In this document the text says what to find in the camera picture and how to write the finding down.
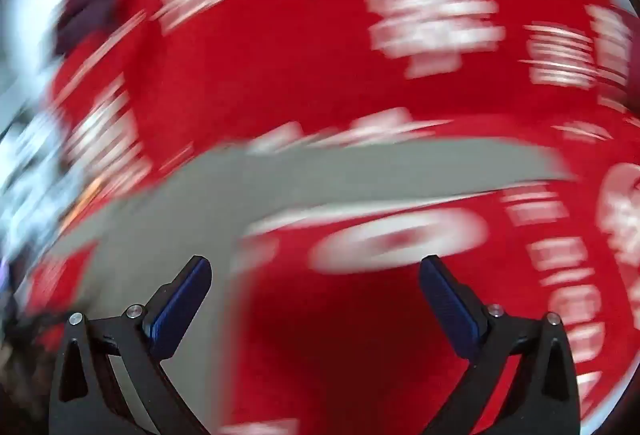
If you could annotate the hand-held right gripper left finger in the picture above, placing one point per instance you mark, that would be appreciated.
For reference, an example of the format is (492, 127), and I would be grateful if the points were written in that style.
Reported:
(175, 310)

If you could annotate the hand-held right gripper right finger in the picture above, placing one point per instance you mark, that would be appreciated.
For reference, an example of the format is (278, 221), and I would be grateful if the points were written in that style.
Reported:
(450, 310)

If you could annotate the grey knit garment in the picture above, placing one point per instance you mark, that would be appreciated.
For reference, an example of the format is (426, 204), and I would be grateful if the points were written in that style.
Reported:
(280, 180)

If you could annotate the white patterned cloth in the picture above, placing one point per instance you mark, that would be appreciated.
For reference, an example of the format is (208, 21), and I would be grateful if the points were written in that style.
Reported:
(30, 195)

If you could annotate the red printed blanket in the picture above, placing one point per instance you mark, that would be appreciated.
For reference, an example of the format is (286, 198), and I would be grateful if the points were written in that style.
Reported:
(350, 90)

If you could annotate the dark maroon cloth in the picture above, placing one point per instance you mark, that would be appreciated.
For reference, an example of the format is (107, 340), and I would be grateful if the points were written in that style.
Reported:
(85, 15)

